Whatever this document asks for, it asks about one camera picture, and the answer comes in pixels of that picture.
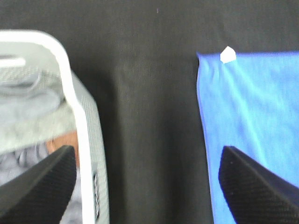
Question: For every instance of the white perforated laundry basket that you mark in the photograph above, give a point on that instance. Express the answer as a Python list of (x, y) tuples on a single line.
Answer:
[(88, 130)]

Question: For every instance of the blue microfiber towel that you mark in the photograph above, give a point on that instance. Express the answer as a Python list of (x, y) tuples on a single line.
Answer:
[(251, 103)]

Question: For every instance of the black table cloth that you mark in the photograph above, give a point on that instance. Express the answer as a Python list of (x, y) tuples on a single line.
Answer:
[(138, 60)]

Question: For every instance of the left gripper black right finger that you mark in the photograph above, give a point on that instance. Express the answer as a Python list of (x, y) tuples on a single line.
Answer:
[(254, 194)]

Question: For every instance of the striped grey cloth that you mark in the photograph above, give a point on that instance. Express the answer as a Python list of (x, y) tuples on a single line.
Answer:
[(16, 163)]

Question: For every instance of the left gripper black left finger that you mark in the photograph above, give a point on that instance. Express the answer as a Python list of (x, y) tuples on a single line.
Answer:
[(42, 193)]

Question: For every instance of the grey folded towel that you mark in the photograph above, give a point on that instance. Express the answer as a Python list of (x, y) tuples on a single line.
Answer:
[(33, 108)]

